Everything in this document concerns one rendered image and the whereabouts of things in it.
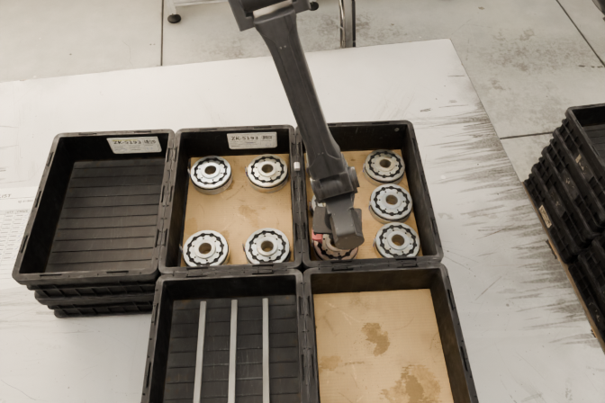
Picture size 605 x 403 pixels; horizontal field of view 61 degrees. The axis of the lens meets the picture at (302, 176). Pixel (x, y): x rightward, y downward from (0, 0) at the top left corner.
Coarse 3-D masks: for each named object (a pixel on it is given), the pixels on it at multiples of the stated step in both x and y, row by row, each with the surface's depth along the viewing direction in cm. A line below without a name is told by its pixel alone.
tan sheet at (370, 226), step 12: (348, 156) 136; (360, 156) 136; (360, 168) 133; (360, 180) 131; (312, 192) 129; (360, 192) 129; (372, 192) 129; (408, 192) 129; (360, 204) 126; (372, 228) 122; (372, 240) 120; (312, 252) 119; (360, 252) 119; (372, 252) 119; (420, 252) 119
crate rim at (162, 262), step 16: (192, 128) 128; (208, 128) 128; (224, 128) 128; (240, 128) 128; (256, 128) 128; (272, 128) 128; (288, 128) 128; (176, 144) 125; (176, 160) 122; (160, 256) 107; (160, 272) 105; (176, 272) 105; (192, 272) 105; (208, 272) 105
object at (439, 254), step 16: (416, 144) 125; (416, 160) 122; (304, 192) 117; (304, 208) 114; (432, 208) 114; (304, 224) 113; (432, 224) 113; (304, 240) 111; (304, 256) 107; (416, 256) 107; (432, 256) 107
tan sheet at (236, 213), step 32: (192, 160) 135; (288, 160) 135; (192, 192) 129; (224, 192) 129; (256, 192) 129; (288, 192) 129; (192, 224) 123; (224, 224) 123; (256, 224) 123; (288, 224) 123
